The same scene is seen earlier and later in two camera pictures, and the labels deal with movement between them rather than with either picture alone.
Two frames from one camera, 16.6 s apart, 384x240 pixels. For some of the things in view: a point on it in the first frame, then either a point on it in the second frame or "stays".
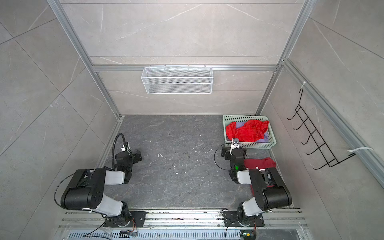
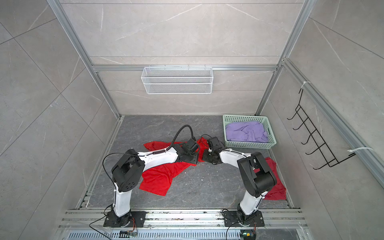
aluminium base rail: [180, 224] stays
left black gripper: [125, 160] -> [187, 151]
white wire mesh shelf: [177, 80] stays
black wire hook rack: [331, 160] stays
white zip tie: [352, 150] stays
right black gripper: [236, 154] -> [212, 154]
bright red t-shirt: [252, 131] -> [156, 180]
